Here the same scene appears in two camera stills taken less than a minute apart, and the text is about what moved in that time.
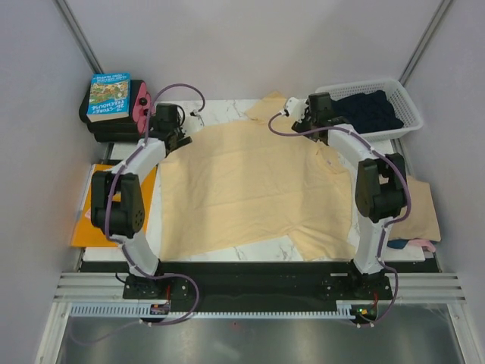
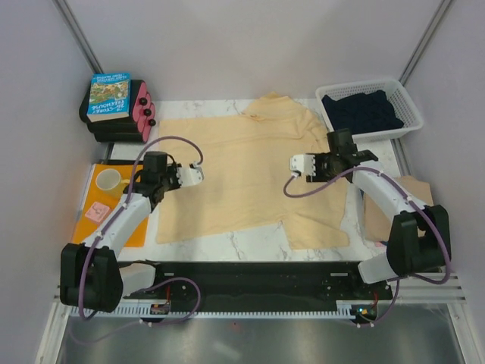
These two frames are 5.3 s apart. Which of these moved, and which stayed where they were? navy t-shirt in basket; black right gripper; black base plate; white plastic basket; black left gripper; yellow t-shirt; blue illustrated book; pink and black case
Moved: black left gripper; yellow t-shirt; black right gripper
Stayed: navy t-shirt in basket; white plastic basket; pink and black case; black base plate; blue illustrated book
